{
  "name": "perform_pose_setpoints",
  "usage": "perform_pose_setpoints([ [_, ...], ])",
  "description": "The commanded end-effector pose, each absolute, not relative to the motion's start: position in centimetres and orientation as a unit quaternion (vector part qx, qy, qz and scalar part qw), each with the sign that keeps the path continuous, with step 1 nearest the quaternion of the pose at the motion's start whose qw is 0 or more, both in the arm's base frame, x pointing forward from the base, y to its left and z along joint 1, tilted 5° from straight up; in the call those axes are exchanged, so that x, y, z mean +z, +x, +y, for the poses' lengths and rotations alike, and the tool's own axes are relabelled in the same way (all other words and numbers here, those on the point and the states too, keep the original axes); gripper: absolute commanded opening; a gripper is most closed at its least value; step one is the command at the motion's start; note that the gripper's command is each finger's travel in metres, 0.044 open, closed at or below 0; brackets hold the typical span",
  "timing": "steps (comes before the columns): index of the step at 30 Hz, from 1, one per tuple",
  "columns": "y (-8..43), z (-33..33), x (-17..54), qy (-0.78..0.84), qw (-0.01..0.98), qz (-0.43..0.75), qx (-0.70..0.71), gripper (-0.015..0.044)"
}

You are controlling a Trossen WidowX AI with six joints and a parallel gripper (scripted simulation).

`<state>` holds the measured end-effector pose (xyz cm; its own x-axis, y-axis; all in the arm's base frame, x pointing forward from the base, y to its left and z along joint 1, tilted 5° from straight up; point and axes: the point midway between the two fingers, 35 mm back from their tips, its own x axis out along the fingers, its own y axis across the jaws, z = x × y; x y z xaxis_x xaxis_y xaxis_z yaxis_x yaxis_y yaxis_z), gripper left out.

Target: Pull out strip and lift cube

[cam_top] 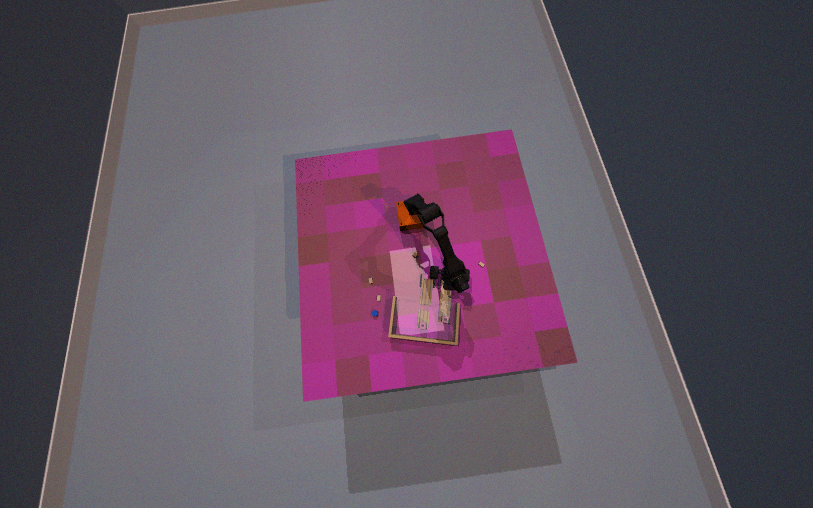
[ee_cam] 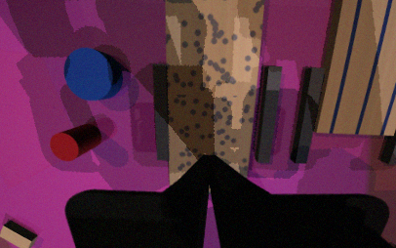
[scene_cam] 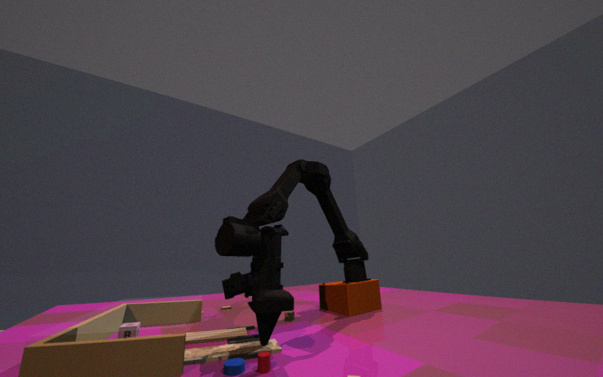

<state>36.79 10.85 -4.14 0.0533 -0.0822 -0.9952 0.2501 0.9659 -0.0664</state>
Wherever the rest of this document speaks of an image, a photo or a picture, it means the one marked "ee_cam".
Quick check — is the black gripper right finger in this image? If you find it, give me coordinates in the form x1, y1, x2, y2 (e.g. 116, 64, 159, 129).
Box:
210, 155, 389, 248

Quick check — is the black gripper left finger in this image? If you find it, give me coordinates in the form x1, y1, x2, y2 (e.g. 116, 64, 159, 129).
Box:
64, 155, 211, 248

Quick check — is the red cylinder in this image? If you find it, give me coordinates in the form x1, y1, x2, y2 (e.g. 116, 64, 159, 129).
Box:
50, 124, 101, 161

